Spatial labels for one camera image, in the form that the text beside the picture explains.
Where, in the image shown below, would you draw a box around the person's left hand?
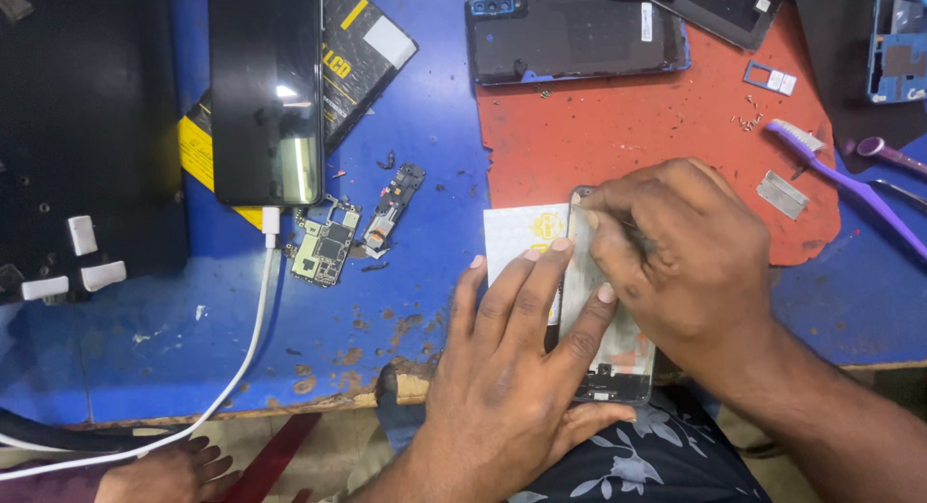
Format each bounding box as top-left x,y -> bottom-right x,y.
409,237 -> 638,482

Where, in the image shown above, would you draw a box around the person's right hand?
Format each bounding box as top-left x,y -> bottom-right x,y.
579,157 -> 773,390

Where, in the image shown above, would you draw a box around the grey phone frame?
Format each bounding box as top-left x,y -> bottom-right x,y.
556,186 -> 657,407

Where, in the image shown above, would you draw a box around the red rubber work mat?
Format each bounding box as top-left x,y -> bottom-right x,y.
476,2 -> 843,267

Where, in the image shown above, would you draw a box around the white card with yellow print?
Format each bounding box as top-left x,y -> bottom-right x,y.
483,202 -> 575,327

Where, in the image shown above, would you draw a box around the scattered small screws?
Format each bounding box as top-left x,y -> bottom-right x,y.
730,93 -> 766,134

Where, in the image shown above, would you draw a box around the small metal shield plate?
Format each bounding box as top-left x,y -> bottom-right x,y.
756,170 -> 811,221

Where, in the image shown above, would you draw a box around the black phone back cover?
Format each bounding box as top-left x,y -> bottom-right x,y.
464,0 -> 692,86

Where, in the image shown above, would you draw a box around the blue sim card tray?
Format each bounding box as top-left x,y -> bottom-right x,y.
743,59 -> 798,98

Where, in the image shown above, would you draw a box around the black phone speaker module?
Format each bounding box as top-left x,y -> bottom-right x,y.
361,163 -> 427,260

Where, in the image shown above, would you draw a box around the black phone display panel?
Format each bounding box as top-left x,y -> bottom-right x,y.
610,0 -> 790,52

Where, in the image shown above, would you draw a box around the purple toothbrush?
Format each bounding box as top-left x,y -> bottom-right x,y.
765,118 -> 927,262

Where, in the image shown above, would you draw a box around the dark floral shorts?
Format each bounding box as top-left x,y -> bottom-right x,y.
375,364 -> 770,503

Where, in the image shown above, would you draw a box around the black work mat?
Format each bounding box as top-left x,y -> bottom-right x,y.
789,0 -> 927,175

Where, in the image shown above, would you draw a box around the metal tweezers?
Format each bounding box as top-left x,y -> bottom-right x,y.
869,179 -> 927,214

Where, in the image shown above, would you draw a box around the green phone motherboard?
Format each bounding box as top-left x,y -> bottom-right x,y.
284,195 -> 362,289

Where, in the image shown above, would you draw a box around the black and yellow box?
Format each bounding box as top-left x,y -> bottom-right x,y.
177,0 -> 420,230

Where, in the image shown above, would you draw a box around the black smartphone with glossy screen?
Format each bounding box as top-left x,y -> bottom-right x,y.
208,0 -> 325,208

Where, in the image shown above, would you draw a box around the white rubber block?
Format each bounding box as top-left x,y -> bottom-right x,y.
80,260 -> 128,293
19,275 -> 70,302
67,214 -> 99,257

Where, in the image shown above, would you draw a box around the black machine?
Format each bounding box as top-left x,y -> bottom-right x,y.
0,0 -> 191,306

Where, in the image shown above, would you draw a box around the purple handled tool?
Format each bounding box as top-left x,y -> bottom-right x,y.
856,136 -> 927,177

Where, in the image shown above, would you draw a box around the blue phone frame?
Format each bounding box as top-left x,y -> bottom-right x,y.
866,0 -> 927,105

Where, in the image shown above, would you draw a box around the white charging cable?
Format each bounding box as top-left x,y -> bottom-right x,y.
0,206 -> 282,482

